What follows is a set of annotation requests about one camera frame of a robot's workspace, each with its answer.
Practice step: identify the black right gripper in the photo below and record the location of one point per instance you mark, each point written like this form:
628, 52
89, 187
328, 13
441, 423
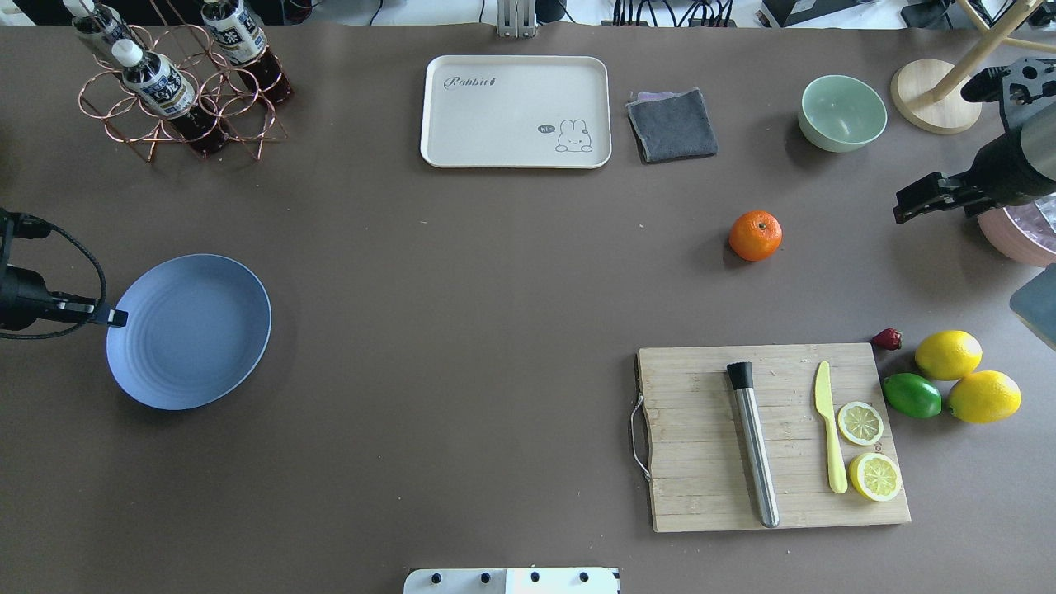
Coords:
994, 172

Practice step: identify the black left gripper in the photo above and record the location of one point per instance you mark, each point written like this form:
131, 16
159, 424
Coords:
22, 299

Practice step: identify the blue round plate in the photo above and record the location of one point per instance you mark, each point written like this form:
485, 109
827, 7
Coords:
197, 327

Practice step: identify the orange mandarin fruit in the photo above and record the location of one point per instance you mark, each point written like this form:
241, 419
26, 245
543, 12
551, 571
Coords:
755, 236

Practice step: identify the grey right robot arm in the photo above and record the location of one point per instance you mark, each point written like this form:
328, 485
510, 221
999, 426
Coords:
1014, 170

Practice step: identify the wooden stand with round base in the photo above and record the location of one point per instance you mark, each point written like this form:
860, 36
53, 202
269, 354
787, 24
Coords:
927, 91

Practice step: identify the pink bowl with ice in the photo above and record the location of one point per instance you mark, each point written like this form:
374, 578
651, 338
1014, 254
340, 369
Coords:
1024, 233

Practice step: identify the mint green bowl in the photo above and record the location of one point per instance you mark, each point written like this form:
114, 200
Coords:
841, 114

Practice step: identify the red strawberry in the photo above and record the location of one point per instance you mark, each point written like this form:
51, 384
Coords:
889, 339

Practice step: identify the upper whole lemon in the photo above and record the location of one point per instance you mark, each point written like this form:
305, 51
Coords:
948, 355

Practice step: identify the whole lemon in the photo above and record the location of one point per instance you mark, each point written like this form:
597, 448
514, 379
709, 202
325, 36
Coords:
948, 355
984, 396

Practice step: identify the green lime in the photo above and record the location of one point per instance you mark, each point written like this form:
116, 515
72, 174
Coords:
912, 395

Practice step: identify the lower whole lemon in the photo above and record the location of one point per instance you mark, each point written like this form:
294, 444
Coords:
984, 396

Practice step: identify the yellow plastic knife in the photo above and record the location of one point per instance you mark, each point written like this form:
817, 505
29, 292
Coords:
823, 402

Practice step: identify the front tea bottle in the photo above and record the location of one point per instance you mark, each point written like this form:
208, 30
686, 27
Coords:
164, 91

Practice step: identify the tea bottle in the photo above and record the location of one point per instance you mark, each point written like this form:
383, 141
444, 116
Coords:
99, 27
164, 91
243, 43

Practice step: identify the upper lemon slice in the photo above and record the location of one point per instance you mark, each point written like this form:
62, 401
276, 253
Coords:
860, 423

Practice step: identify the lemon slice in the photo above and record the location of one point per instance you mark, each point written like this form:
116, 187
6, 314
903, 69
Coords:
860, 423
875, 476

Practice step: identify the steel muddler black tip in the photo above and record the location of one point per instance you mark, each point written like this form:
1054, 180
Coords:
740, 376

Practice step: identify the grey folded cloth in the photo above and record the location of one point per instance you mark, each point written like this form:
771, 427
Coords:
672, 125

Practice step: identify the left back tea bottle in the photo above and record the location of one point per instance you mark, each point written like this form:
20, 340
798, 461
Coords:
99, 27

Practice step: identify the lower lemon slice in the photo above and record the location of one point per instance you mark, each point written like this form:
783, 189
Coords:
875, 476

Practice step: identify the right back tea bottle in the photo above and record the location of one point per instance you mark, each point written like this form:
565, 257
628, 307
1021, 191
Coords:
243, 43

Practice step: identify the bamboo cutting board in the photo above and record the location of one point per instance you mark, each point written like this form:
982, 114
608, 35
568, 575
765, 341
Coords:
699, 476

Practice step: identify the cream rabbit tray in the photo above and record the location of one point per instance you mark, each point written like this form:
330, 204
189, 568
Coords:
516, 111

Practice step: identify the white panel with black knobs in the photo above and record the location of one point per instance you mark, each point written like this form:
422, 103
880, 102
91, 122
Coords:
514, 580

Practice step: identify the copper wire bottle rack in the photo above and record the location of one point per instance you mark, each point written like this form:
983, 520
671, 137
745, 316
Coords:
247, 118

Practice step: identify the grey metal bracket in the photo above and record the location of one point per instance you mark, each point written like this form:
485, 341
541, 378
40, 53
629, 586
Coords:
516, 19

